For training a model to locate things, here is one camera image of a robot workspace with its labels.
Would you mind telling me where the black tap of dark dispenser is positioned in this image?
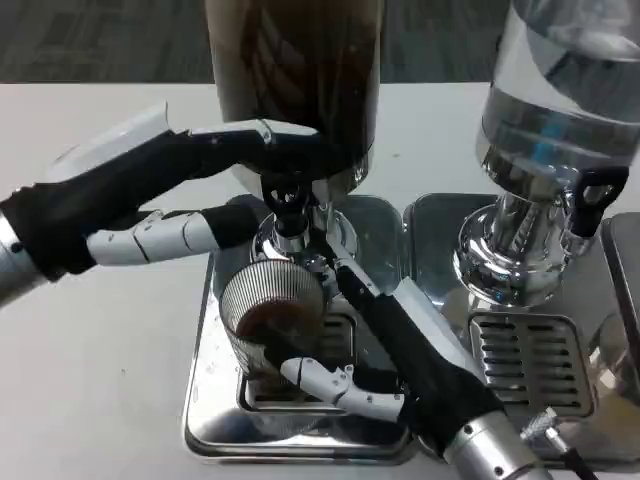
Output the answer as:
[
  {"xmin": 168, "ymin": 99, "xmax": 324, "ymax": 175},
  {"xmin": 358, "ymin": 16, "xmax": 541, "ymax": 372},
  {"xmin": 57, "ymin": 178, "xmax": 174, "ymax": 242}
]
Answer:
[{"xmin": 259, "ymin": 174, "xmax": 314, "ymax": 239}]

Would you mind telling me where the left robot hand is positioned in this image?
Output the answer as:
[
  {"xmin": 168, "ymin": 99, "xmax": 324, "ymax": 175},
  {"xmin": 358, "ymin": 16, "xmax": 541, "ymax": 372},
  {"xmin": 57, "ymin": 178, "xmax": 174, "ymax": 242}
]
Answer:
[{"xmin": 0, "ymin": 102, "xmax": 321, "ymax": 284}]

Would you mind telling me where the clear water dispenser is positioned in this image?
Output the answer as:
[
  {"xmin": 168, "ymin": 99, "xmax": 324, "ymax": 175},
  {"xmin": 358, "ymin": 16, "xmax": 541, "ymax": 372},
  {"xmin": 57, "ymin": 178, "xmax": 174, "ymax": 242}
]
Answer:
[{"xmin": 449, "ymin": 0, "xmax": 640, "ymax": 307}]

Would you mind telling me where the black forearm cable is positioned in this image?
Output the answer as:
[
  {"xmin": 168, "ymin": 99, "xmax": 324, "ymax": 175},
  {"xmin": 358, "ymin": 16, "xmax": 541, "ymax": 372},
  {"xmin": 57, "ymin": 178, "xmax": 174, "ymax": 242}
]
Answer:
[{"xmin": 519, "ymin": 407, "xmax": 601, "ymax": 480}]

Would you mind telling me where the dark drink dispenser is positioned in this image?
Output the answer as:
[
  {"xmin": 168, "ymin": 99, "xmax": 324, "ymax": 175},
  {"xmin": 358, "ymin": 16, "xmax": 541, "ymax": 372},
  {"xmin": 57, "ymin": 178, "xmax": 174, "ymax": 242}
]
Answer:
[{"xmin": 204, "ymin": 0, "xmax": 389, "ymax": 281}]

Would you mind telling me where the clear ribbed glass cup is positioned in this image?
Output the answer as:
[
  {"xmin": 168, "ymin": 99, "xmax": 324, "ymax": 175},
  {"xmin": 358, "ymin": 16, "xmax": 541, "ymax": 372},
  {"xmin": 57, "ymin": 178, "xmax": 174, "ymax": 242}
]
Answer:
[{"xmin": 219, "ymin": 262, "xmax": 329, "ymax": 396}]

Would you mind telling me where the partly seen grey tray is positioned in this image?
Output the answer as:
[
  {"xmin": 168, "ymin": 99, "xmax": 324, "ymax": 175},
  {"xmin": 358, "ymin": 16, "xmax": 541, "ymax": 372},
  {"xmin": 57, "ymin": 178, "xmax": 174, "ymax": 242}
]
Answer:
[{"xmin": 597, "ymin": 213, "xmax": 640, "ymax": 401}]

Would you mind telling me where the black tap of water dispenser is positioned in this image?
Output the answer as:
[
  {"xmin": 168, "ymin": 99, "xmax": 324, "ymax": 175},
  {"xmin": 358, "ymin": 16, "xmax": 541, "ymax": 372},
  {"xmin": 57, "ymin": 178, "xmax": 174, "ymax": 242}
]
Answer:
[{"xmin": 569, "ymin": 167, "xmax": 630, "ymax": 241}]

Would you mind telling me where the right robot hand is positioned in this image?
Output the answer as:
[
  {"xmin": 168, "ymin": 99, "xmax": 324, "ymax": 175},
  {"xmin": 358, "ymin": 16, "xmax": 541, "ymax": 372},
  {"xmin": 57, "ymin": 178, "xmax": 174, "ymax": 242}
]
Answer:
[{"xmin": 259, "ymin": 238, "xmax": 507, "ymax": 459}]

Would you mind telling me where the slotted steel tray grid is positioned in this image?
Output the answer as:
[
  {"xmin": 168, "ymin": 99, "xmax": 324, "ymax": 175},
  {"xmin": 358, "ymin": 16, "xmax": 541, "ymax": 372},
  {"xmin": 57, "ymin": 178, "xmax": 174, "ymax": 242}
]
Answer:
[
  {"xmin": 467, "ymin": 312, "xmax": 596, "ymax": 419},
  {"xmin": 239, "ymin": 312, "xmax": 401, "ymax": 414}
]

